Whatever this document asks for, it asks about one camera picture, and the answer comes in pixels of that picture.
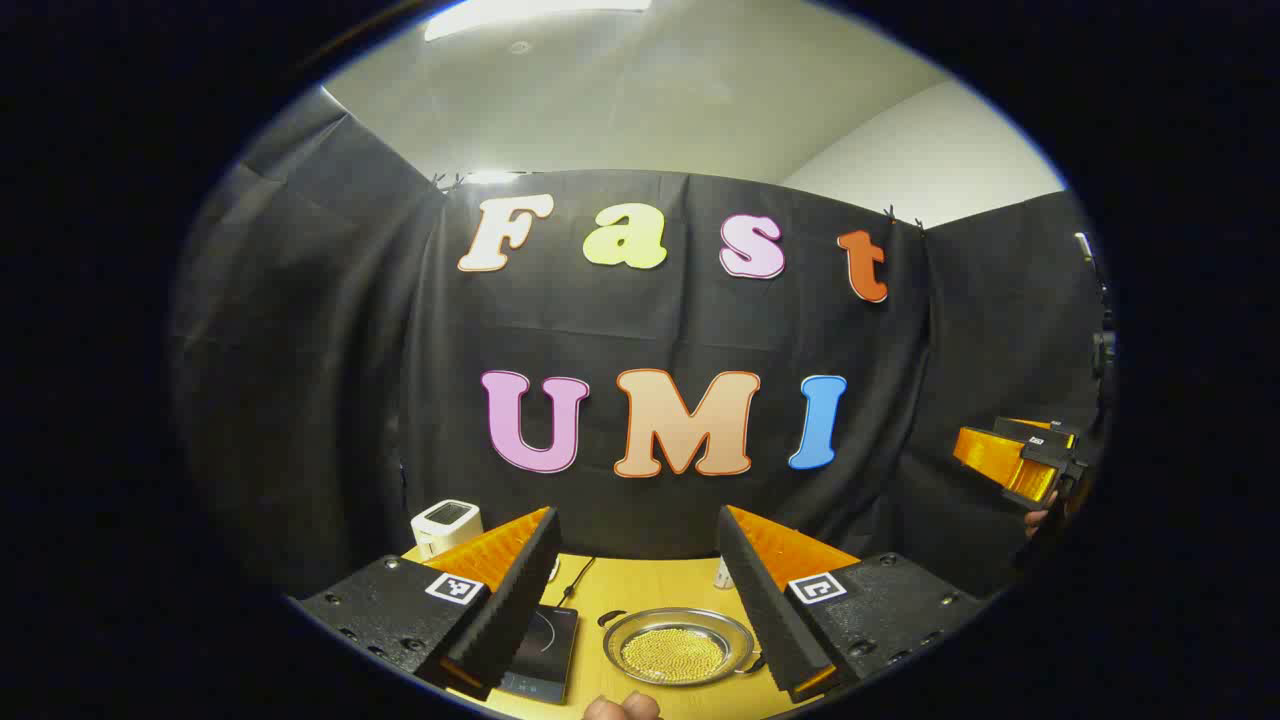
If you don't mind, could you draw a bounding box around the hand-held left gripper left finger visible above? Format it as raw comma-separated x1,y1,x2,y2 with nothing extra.
298,506,562,701

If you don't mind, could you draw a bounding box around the black power cable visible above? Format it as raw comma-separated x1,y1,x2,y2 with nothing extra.
555,556,597,609

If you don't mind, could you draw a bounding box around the heap of yellow soybeans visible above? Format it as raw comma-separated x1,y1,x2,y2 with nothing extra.
621,627,729,685

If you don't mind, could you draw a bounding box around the ceiling light panel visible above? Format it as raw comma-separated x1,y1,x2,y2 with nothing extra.
423,0,653,43

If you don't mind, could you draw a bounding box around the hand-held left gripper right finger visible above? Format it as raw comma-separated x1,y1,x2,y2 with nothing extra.
716,504,987,704

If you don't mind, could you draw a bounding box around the white toaster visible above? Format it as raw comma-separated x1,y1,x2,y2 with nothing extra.
411,499,485,560

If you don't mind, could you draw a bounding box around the black induction cooktop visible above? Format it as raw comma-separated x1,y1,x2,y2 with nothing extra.
497,603,581,705

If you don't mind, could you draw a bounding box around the steel pot with black handles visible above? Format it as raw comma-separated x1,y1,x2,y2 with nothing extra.
598,607,767,688

